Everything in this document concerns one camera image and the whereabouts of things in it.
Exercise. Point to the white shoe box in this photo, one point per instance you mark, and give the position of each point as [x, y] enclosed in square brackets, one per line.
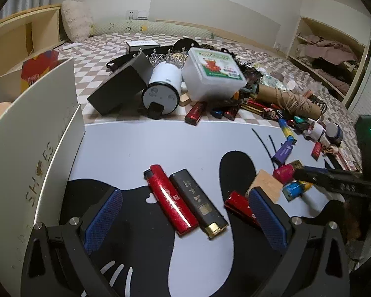
[40, 133]

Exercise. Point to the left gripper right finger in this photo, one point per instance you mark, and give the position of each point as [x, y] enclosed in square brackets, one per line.
[272, 219]

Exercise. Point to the open wardrobe shelf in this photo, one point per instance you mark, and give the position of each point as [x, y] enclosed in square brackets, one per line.
[306, 27]

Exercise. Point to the checkered bed sheet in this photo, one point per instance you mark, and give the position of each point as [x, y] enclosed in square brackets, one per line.
[90, 58]

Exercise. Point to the red lighter by speaker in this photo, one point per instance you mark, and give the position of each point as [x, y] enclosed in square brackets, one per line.
[195, 113]

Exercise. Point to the black gold lighter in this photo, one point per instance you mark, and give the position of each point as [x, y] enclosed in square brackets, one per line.
[211, 221]

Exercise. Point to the purple lighter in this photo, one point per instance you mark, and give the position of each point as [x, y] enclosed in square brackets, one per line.
[283, 153]

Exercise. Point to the white cylindrical speaker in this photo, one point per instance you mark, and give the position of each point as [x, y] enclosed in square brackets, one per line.
[162, 95]

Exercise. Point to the wooden side shelf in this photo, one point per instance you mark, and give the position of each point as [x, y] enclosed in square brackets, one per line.
[26, 34]

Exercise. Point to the blue yellow lighter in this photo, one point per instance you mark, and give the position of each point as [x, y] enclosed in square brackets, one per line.
[287, 131]

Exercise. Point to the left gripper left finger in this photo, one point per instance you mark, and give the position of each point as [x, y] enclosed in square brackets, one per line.
[98, 219]

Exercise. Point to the small red lighter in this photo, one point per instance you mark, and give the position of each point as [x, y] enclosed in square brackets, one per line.
[316, 151]

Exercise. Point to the clear plastic storage box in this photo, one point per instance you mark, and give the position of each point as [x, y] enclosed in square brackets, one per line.
[211, 75]

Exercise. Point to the pile of clothes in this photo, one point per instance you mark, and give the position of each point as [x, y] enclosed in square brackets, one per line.
[333, 60]

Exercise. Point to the black square box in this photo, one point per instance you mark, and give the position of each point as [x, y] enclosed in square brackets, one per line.
[130, 74]

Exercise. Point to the cardboard tube with twine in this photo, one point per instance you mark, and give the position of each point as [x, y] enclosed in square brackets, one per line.
[294, 104]

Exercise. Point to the dark blue round jar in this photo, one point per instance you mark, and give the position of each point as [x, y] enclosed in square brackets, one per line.
[334, 133]

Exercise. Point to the long red lighter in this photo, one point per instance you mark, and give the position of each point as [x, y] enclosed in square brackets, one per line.
[173, 206]

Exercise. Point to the small black white box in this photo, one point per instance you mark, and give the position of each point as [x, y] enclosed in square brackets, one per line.
[135, 46]

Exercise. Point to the red yellow card box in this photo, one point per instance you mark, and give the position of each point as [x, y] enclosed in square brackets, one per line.
[37, 66]

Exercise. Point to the green bolster pillow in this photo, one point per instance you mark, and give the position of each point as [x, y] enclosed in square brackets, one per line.
[121, 26]

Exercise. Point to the fluffy white pillow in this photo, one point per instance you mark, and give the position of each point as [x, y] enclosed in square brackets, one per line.
[77, 20]

